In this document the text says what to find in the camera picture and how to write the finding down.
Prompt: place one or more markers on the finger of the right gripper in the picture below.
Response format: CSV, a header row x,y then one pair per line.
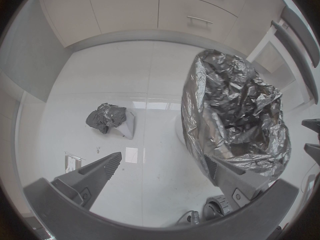
x,y
313,151
312,125

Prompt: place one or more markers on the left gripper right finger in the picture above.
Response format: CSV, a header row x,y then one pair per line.
x,y
235,184

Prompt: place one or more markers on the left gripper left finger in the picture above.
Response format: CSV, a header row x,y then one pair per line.
x,y
85,184

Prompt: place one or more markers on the black plastic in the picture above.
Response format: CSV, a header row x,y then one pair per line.
x,y
105,117

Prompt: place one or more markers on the white paper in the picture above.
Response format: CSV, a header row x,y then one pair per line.
x,y
130,126

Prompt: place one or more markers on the black plastic bag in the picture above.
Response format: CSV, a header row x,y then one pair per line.
x,y
237,104

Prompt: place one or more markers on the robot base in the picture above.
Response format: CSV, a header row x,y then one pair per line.
x,y
215,206

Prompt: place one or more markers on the white trash bin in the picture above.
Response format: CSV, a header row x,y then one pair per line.
x,y
180,131

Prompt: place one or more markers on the grey white chair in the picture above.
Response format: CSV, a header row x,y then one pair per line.
x,y
297,46

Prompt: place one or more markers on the beige cabinet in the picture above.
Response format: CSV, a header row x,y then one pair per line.
x,y
195,6

